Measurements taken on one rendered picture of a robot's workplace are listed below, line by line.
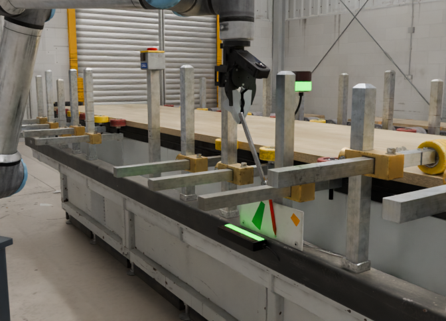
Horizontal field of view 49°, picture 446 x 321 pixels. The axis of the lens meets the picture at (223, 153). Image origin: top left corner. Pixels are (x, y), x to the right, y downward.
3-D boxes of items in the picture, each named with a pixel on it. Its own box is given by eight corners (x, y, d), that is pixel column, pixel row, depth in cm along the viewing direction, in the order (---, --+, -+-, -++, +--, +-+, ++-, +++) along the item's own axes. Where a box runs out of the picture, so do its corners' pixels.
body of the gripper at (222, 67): (237, 87, 134) (237, 42, 132) (256, 88, 127) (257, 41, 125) (213, 88, 130) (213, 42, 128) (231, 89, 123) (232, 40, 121)
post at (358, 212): (355, 303, 108) (365, 83, 100) (343, 297, 111) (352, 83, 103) (366, 299, 110) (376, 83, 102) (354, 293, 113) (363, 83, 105)
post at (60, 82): (62, 160, 292) (58, 79, 285) (60, 158, 295) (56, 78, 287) (68, 159, 294) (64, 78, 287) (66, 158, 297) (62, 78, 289)
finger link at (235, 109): (228, 122, 132) (229, 87, 130) (241, 124, 127) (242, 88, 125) (219, 123, 130) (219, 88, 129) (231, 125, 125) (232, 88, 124)
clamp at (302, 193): (299, 203, 119) (300, 182, 118) (265, 192, 130) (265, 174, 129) (316, 199, 122) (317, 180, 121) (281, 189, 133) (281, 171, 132)
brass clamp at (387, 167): (385, 181, 97) (387, 156, 96) (334, 170, 108) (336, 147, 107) (405, 177, 100) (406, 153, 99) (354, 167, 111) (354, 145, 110)
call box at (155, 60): (148, 71, 180) (147, 50, 179) (140, 71, 186) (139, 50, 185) (165, 71, 184) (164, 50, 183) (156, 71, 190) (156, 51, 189)
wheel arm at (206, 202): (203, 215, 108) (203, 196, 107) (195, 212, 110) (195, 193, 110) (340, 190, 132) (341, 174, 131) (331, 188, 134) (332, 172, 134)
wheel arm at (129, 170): (117, 180, 149) (117, 166, 148) (113, 178, 151) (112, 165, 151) (233, 166, 173) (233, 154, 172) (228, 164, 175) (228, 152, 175)
